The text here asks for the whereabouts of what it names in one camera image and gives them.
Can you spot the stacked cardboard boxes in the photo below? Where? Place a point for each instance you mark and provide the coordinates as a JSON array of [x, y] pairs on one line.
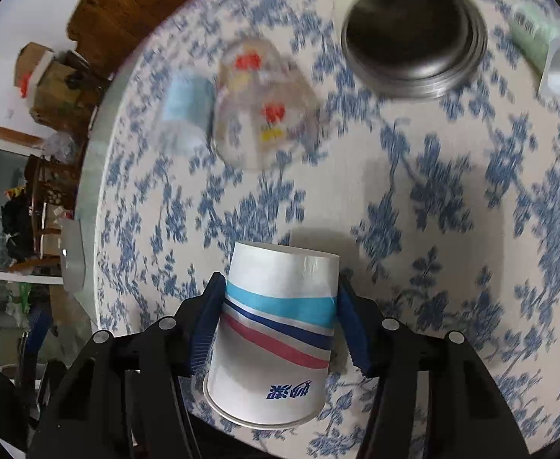
[[65, 94]]

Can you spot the clear plastic cup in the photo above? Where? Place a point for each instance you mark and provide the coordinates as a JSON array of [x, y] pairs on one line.
[[183, 121]]

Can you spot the white striped paper cup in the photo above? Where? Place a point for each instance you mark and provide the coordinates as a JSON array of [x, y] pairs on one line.
[[273, 346]]

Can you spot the small green white cup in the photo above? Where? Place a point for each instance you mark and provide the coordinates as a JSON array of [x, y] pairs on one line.
[[539, 40]]

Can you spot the top cardboard box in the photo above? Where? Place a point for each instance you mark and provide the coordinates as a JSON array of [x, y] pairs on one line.
[[27, 60]]

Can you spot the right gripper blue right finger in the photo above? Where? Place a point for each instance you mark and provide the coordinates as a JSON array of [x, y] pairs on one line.
[[467, 415]]

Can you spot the wooden chair at left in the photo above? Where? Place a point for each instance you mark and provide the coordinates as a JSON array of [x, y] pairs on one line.
[[34, 213]]

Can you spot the cream steel thermos cup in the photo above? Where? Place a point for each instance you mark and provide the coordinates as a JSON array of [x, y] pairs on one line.
[[411, 48]]

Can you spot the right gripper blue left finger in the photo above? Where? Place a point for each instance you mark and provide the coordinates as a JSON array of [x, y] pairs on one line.
[[88, 418]]

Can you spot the blue floral tablecloth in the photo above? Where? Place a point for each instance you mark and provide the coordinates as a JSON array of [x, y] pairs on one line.
[[446, 212]]

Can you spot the carved wooden sofa bench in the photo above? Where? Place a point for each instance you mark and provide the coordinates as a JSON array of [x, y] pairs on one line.
[[107, 31]]

